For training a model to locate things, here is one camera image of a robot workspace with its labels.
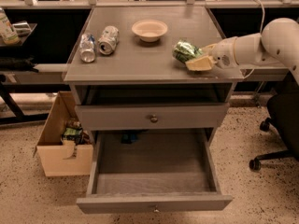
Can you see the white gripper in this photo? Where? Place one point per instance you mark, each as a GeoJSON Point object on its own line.
{"type": "Point", "coordinates": [223, 52]}

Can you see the crushed green can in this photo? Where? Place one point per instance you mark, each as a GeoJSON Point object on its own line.
{"type": "Point", "coordinates": [184, 51]}

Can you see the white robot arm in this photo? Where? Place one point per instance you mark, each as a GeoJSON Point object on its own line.
{"type": "Point", "coordinates": [278, 42]}

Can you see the closed grey top drawer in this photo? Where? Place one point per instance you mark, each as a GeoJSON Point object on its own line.
{"type": "Point", "coordinates": [137, 117]}

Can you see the grey drawer cabinet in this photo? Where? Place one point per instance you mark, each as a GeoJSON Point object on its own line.
{"type": "Point", "coordinates": [144, 73]}

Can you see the brass top drawer knob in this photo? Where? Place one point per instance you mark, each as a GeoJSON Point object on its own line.
{"type": "Point", "coordinates": [153, 119]}

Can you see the white green soda can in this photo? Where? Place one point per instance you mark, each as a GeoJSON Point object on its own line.
{"type": "Point", "coordinates": [108, 40]}

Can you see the silver blue soda can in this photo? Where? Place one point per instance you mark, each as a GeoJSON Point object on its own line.
{"type": "Point", "coordinates": [87, 48]}

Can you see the open grey middle drawer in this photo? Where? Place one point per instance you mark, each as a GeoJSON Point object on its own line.
{"type": "Point", "coordinates": [162, 171]}

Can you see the black office chair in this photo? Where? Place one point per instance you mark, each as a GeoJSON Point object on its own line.
{"type": "Point", "coordinates": [283, 109]}

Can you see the snack packets in box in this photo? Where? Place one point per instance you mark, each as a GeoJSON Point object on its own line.
{"type": "Point", "coordinates": [74, 134]}

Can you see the cardboard box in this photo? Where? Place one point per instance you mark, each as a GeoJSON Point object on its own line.
{"type": "Point", "coordinates": [62, 157]}

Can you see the silver foil packet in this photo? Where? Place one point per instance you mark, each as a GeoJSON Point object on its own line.
{"type": "Point", "coordinates": [22, 28]}

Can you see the green label bottle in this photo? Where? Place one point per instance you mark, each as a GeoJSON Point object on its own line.
{"type": "Point", "coordinates": [7, 31]}

